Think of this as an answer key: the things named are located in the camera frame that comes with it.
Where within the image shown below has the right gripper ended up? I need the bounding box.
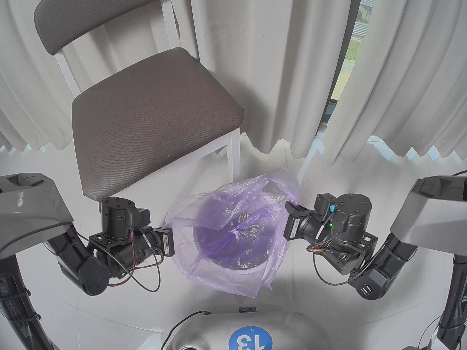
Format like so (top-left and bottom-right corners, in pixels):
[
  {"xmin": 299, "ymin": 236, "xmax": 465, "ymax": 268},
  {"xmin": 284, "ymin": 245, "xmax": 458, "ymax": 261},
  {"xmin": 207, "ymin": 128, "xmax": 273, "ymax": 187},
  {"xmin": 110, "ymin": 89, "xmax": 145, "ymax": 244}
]
[{"xmin": 285, "ymin": 202, "xmax": 327, "ymax": 243}]

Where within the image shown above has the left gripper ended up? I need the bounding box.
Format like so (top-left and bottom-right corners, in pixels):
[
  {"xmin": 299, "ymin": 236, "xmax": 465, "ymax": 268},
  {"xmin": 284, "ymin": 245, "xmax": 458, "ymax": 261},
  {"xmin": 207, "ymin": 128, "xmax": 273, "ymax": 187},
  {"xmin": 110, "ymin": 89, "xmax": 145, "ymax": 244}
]
[{"xmin": 135, "ymin": 228, "xmax": 176, "ymax": 265}]

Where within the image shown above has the purple plastic bag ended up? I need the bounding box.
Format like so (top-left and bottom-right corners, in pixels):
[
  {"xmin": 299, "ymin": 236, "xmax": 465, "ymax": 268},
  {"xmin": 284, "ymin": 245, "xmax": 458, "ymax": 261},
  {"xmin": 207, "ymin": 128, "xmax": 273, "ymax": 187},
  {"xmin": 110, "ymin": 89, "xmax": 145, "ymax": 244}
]
[{"xmin": 166, "ymin": 168, "xmax": 301, "ymax": 298}]

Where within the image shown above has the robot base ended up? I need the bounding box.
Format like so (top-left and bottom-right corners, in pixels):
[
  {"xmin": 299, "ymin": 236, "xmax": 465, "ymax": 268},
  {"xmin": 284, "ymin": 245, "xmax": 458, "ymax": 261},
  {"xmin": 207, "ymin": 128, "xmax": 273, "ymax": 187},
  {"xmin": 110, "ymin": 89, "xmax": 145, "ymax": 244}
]
[{"xmin": 144, "ymin": 302, "xmax": 331, "ymax": 350}]

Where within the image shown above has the white trash bin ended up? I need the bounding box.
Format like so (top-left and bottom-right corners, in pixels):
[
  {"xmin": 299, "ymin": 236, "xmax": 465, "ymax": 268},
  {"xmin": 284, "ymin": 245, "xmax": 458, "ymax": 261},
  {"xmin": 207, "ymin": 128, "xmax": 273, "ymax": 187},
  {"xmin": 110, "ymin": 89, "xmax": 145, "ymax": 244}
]
[{"xmin": 193, "ymin": 195, "xmax": 278, "ymax": 273}]

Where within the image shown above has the grey padded white-legged chair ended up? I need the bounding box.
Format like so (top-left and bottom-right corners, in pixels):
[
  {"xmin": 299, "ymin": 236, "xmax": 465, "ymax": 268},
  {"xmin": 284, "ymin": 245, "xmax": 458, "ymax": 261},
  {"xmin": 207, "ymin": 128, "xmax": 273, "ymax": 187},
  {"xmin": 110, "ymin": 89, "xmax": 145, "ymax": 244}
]
[{"xmin": 34, "ymin": 0, "xmax": 244, "ymax": 205}]

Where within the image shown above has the white curtain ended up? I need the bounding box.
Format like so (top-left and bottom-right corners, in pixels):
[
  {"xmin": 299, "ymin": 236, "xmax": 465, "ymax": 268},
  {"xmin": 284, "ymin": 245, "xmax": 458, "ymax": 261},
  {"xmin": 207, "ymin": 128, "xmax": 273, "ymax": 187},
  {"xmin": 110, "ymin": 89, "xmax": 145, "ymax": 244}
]
[
  {"xmin": 321, "ymin": 0, "xmax": 467, "ymax": 167},
  {"xmin": 0, "ymin": 0, "xmax": 356, "ymax": 159}
]

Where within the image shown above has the window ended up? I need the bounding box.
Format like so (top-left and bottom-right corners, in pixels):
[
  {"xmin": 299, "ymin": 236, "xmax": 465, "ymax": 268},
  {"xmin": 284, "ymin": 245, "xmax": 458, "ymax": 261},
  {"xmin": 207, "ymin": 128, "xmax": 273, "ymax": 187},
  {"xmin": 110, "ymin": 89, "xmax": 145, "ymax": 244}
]
[{"xmin": 318, "ymin": 0, "xmax": 374, "ymax": 139}]

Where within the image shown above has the black cable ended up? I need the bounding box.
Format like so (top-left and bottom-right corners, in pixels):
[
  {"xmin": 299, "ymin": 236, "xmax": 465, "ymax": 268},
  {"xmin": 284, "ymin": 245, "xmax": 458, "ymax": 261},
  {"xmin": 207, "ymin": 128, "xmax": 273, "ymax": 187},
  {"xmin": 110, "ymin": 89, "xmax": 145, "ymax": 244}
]
[
  {"xmin": 120, "ymin": 250, "xmax": 165, "ymax": 292},
  {"xmin": 312, "ymin": 246, "xmax": 358, "ymax": 286},
  {"xmin": 161, "ymin": 310, "xmax": 213, "ymax": 350}
]

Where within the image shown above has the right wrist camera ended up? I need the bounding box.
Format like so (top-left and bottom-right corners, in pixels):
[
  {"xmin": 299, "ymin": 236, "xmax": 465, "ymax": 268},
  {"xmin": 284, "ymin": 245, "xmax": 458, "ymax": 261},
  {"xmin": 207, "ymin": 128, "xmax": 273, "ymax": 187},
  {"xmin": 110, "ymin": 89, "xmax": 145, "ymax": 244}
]
[{"xmin": 315, "ymin": 193, "xmax": 337, "ymax": 219}]

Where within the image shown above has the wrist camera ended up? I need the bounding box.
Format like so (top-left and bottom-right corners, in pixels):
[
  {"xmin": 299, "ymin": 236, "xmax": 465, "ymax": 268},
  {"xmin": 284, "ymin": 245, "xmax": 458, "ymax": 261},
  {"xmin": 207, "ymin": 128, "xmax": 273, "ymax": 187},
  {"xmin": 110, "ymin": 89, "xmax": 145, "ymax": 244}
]
[
  {"xmin": 315, "ymin": 193, "xmax": 337, "ymax": 219},
  {"xmin": 126, "ymin": 207, "xmax": 151, "ymax": 232}
]

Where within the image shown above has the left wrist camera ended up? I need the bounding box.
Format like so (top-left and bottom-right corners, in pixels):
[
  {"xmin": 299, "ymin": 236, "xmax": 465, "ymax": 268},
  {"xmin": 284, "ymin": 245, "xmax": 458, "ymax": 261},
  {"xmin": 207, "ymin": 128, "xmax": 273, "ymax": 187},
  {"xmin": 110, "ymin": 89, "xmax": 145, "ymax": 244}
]
[{"xmin": 126, "ymin": 207, "xmax": 151, "ymax": 232}]

